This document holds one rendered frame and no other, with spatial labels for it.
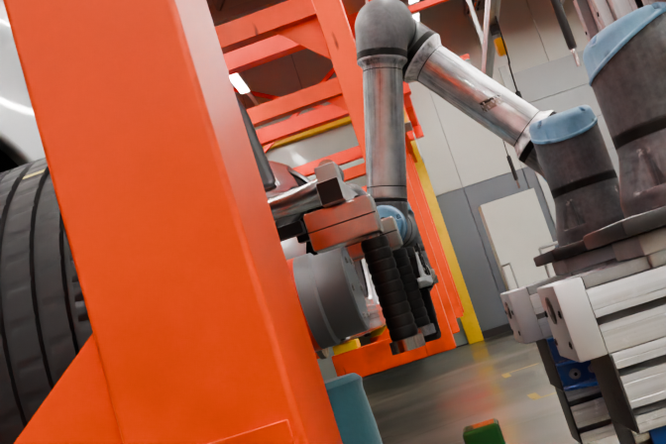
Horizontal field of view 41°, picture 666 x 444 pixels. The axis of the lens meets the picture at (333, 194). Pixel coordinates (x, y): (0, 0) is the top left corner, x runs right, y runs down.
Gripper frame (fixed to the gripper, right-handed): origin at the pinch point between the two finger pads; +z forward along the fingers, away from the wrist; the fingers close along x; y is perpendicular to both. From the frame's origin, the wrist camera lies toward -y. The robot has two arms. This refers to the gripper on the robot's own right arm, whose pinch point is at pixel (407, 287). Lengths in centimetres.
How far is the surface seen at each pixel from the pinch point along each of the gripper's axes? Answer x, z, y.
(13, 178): -44, 35, 29
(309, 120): -107, -880, 247
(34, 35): -21, 71, 31
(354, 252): -6.3, 2.6, 8.2
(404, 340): 0.1, 36.3, -6.8
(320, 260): -9.3, 20.8, 7.1
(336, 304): -8.6, 23.2, 0.3
